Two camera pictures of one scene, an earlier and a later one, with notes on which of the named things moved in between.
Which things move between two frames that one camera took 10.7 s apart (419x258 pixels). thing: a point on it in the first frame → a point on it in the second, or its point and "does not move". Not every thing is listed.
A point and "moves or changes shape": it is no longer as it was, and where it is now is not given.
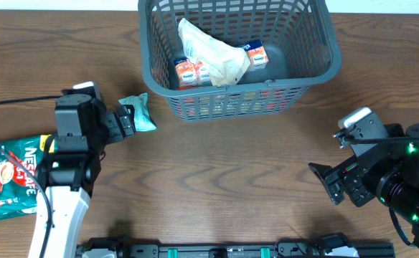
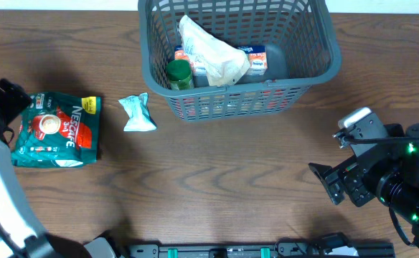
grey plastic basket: x=299 y=38 does not move
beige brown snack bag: x=224 y=64 does not move
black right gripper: x=333 y=185 does not move
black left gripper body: x=105 y=130 → x=4 y=103
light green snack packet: x=143 y=120 does not move
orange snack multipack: x=191 y=72 moves or changes shape
